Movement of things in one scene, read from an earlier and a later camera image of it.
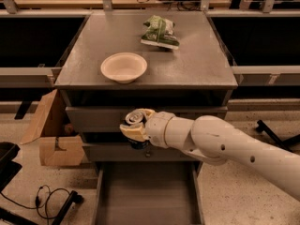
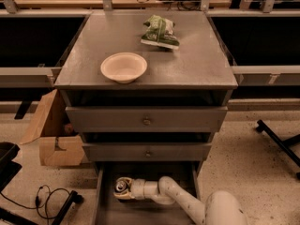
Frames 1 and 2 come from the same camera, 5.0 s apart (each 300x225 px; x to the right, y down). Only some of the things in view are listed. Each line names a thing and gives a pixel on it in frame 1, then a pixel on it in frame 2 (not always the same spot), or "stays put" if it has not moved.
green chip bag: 160,32 stays put
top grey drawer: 110,118 stays put
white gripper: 156,127 → 138,187
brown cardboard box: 54,128 stays put
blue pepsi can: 136,117 → 120,186
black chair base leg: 72,198 stays put
